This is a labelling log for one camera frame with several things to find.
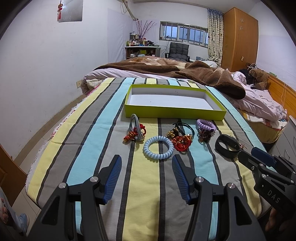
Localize black wristband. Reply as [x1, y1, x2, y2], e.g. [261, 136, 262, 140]
[215, 134, 242, 159]

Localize dark bead bracelet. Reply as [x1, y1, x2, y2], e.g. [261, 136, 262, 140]
[198, 128, 212, 143]

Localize purple spiral hair tie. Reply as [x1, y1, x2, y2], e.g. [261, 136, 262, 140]
[196, 118, 217, 133]

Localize black cord red charm tie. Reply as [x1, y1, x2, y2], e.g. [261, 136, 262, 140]
[166, 121, 195, 153]

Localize light blue spiral hair tie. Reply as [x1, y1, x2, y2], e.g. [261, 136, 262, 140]
[142, 135, 175, 161]

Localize red knot ornament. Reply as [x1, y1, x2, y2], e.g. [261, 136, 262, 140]
[123, 123, 147, 142]

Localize grey elastic hair ties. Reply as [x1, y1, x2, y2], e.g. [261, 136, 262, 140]
[128, 113, 146, 142]

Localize person's hand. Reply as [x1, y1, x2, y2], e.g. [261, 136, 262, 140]
[265, 208, 282, 232]

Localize pink bed sheet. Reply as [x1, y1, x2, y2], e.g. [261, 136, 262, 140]
[81, 68, 287, 128]

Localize brown teddy bear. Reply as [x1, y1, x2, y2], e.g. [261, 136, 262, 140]
[249, 69, 269, 90]

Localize green shallow cardboard tray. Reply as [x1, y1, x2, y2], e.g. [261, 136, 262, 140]
[125, 84, 226, 121]

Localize brown fleece blanket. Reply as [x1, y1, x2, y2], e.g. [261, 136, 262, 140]
[98, 56, 246, 99]

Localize striped bed cover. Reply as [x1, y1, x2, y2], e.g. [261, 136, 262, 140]
[26, 78, 270, 240]

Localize black office chair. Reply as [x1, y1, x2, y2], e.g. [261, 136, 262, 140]
[165, 42, 190, 62]

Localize wooden wardrobe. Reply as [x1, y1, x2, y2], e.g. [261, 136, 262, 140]
[221, 8, 258, 72]

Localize floral curtain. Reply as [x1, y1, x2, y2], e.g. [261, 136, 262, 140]
[207, 9, 224, 67]

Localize barred window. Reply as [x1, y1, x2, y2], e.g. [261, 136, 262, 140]
[159, 21, 209, 48]

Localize cluttered desk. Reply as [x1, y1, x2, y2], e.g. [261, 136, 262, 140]
[125, 46, 161, 59]

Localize purple branch vase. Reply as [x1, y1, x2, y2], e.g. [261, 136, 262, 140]
[135, 20, 156, 42]

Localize silver wall poster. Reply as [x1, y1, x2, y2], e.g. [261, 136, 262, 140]
[57, 0, 83, 23]

